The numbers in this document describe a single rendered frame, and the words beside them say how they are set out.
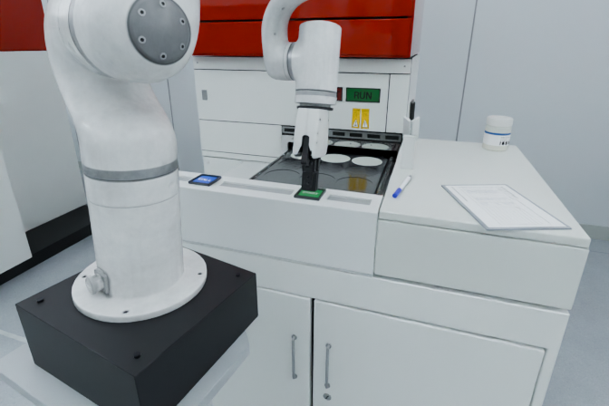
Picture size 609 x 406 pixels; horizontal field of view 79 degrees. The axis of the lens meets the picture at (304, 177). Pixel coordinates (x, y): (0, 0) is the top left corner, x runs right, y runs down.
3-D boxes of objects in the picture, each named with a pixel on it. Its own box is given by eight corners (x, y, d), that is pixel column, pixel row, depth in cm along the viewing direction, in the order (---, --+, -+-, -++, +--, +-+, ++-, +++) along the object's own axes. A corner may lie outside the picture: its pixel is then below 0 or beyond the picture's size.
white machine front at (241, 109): (205, 154, 157) (196, 55, 143) (401, 174, 133) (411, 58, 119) (201, 156, 154) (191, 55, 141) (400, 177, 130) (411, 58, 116)
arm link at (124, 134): (104, 188, 43) (74, -43, 35) (53, 154, 55) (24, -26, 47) (194, 169, 52) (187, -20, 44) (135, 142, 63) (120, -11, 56)
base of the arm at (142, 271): (113, 345, 45) (93, 206, 39) (50, 283, 55) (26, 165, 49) (231, 277, 59) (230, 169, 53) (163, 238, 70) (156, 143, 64)
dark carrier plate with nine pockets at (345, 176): (294, 150, 136) (294, 149, 136) (388, 159, 126) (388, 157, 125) (253, 181, 105) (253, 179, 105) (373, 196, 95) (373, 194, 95)
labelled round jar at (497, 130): (480, 144, 116) (485, 114, 113) (505, 146, 114) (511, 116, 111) (483, 150, 110) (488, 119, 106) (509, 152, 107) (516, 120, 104)
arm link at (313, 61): (285, 89, 73) (328, 90, 69) (288, 19, 71) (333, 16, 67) (301, 92, 81) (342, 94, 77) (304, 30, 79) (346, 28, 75)
